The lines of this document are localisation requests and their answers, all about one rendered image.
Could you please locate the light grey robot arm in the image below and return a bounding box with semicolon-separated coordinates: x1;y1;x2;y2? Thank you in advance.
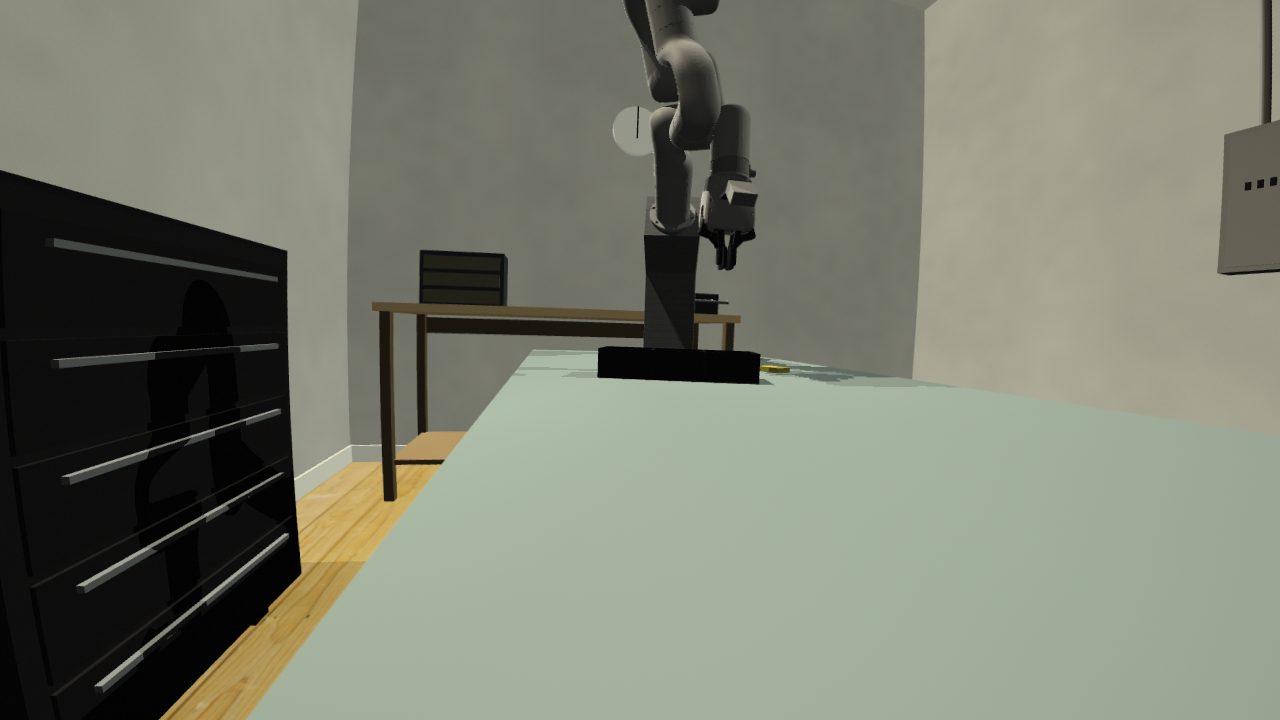
623;0;756;232

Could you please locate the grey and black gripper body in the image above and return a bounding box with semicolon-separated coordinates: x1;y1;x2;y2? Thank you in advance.
699;170;756;234

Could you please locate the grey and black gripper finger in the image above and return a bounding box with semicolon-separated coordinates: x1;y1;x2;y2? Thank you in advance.
698;217;727;270
724;229;756;272

